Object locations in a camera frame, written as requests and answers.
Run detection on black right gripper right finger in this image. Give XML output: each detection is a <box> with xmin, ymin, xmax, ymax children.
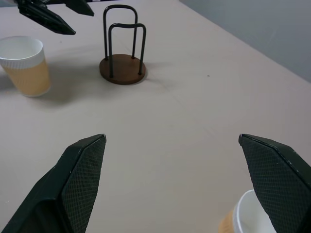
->
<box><xmin>238</xmin><ymin>133</ymin><xmax>311</xmax><ymax>233</ymax></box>

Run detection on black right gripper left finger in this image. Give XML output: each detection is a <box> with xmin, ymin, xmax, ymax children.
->
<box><xmin>0</xmin><ymin>133</ymin><xmax>107</xmax><ymax>233</ymax></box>

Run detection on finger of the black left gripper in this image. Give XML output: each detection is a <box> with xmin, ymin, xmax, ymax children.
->
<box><xmin>46</xmin><ymin>0</ymin><xmax>95</xmax><ymax>17</ymax></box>
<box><xmin>17</xmin><ymin>0</ymin><xmax>76</xmax><ymax>35</ymax></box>

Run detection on white and tan paper cup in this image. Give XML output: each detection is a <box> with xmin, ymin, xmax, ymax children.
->
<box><xmin>0</xmin><ymin>35</ymin><xmax>52</xmax><ymax>98</ymax></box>
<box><xmin>217</xmin><ymin>189</ymin><xmax>278</xmax><ymax>233</ymax></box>

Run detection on wire cup holder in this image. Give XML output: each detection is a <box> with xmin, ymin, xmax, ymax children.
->
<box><xmin>99</xmin><ymin>5</ymin><xmax>148</xmax><ymax>86</ymax></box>

